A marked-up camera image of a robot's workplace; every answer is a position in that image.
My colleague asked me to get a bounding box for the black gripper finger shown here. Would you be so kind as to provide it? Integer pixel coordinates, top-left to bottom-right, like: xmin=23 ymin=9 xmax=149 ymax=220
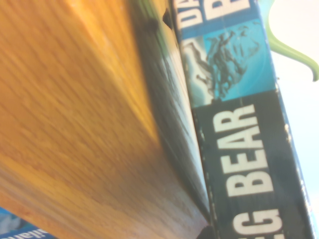
xmin=198 ymin=225 xmax=216 ymax=239

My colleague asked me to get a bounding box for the blue Greg Bear paperback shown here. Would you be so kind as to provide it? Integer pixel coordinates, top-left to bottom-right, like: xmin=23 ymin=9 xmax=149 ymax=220
xmin=139 ymin=0 xmax=318 ymax=239

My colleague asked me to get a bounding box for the blue book corner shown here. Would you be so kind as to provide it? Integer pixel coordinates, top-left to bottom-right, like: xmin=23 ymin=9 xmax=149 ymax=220
xmin=0 ymin=206 xmax=59 ymax=239

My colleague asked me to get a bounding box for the wooden oak bookshelf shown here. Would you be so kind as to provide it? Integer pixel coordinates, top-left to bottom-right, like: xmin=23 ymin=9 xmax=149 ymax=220
xmin=0 ymin=0 xmax=212 ymax=239

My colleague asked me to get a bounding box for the green plastic watering can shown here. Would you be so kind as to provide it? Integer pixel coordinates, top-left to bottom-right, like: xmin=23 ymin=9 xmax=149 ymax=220
xmin=133 ymin=0 xmax=319 ymax=83

